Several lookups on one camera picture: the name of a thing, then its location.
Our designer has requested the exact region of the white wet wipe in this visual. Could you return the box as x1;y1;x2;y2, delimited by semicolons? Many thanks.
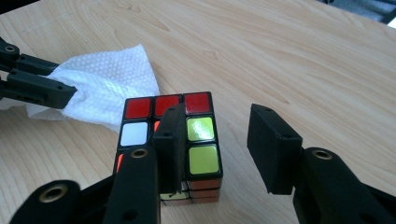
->
0;44;161;133

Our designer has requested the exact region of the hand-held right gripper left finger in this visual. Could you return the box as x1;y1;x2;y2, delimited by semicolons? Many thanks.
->
102;102;188;224

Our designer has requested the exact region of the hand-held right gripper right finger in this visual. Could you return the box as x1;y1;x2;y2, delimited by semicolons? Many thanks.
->
247;103;396;224

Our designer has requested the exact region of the multicoloured puzzle cube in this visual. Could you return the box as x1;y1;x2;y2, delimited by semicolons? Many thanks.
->
113;91;223;206

